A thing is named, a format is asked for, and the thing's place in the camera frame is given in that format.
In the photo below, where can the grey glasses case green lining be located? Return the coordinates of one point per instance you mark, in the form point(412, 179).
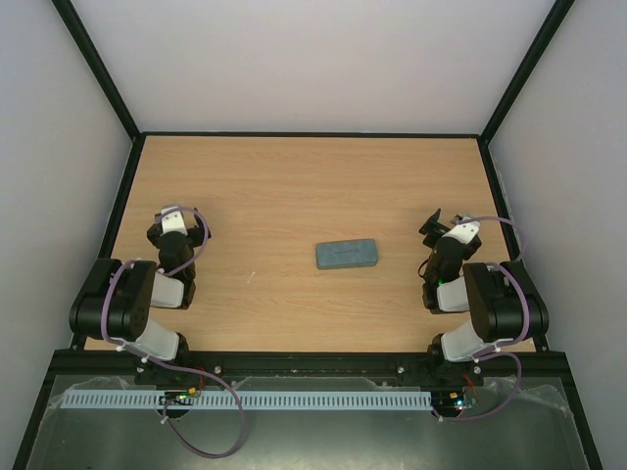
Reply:
point(346, 254)

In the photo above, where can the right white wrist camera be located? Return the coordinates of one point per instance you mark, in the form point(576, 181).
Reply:
point(464, 232)

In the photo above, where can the light blue slotted cable duct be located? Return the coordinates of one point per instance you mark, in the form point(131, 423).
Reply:
point(249, 400)

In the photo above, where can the black aluminium frame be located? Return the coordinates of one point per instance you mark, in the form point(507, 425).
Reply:
point(76, 28)

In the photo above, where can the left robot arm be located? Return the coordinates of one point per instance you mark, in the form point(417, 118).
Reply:
point(115, 300)

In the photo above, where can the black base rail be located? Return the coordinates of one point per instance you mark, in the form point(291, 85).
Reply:
point(413, 369)

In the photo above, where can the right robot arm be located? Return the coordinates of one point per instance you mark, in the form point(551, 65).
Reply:
point(505, 308)

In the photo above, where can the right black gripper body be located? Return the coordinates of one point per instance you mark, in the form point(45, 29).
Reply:
point(436, 230)

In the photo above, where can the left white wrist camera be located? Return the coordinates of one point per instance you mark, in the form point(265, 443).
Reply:
point(172, 220)

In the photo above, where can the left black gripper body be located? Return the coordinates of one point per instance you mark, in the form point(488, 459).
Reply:
point(198, 236)

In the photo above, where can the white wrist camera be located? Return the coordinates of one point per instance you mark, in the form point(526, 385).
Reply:
point(464, 232)
point(172, 220)

